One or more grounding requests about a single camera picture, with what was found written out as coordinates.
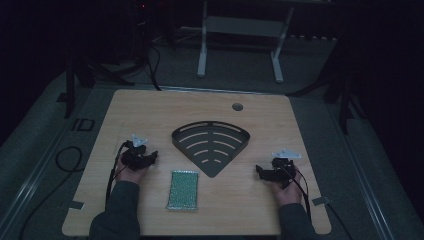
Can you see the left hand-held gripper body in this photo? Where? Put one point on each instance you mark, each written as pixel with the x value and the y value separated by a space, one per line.
pixel 135 156

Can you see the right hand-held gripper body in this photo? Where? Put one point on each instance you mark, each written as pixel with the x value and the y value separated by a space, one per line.
pixel 282 168

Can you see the person's left hand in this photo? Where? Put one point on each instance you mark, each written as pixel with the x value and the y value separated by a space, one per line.
pixel 131 175

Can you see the person's right hand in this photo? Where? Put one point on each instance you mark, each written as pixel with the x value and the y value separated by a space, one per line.
pixel 289 195

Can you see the black slotted corner rack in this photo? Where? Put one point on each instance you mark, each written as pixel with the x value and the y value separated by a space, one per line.
pixel 191 153

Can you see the green glittery sponge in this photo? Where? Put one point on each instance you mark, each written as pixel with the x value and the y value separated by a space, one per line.
pixel 183 190

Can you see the grey tape strip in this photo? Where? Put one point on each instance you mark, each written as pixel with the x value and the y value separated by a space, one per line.
pixel 321 201
pixel 76 205

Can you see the round grey table grommet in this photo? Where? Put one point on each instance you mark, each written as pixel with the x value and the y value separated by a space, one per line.
pixel 237 107

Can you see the black tripod stand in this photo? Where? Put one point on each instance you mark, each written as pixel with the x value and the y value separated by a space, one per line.
pixel 345 100
pixel 70 90

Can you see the metal floor rail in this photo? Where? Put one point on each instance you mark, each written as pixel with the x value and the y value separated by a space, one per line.
pixel 31 186
pixel 370 186

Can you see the white metal desk frame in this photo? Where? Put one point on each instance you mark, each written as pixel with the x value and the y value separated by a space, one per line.
pixel 245 26

